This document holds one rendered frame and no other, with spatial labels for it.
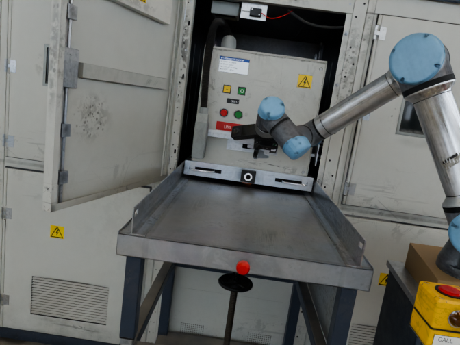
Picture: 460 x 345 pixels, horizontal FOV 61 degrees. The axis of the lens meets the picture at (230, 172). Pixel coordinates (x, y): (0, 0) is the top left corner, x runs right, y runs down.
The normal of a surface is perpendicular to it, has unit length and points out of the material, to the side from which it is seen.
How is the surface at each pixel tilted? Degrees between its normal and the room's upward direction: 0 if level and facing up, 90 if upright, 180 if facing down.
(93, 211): 90
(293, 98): 90
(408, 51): 88
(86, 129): 90
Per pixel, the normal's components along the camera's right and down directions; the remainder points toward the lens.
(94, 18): 0.93, 0.18
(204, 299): -0.05, 0.18
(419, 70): -0.60, 0.03
